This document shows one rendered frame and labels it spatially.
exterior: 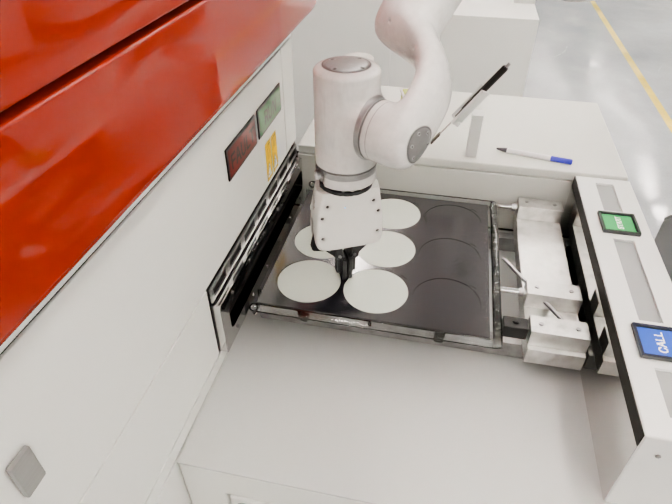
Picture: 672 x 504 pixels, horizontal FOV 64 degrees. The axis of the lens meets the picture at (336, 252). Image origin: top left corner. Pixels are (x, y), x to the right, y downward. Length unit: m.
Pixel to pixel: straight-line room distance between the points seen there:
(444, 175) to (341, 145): 0.42
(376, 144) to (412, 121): 0.05
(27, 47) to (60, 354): 0.25
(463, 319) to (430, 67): 0.36
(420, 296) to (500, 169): 0.35
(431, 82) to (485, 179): 0.45
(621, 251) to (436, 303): 0.29
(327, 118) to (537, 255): 0.48
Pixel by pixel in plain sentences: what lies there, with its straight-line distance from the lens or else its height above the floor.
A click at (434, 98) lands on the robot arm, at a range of 0.66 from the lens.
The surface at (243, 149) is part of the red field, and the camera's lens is 0.80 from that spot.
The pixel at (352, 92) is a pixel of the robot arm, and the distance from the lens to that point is 0.66.
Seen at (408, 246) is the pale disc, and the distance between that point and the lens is 0.92.
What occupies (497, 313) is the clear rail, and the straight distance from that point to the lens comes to 0.83.
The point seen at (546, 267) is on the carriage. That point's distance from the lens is 0.97.
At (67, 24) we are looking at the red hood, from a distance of 0.39.
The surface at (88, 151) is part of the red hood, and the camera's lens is 0.40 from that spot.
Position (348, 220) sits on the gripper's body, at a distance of 0.76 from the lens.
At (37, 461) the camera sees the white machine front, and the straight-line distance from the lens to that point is 0.50.
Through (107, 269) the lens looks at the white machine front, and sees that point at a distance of 0.53.
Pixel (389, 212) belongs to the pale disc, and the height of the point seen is 0.90.
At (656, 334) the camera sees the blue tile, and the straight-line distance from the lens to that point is 0.79.
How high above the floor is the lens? 1.46
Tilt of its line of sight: 38 degrees down
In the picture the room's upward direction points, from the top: straight up
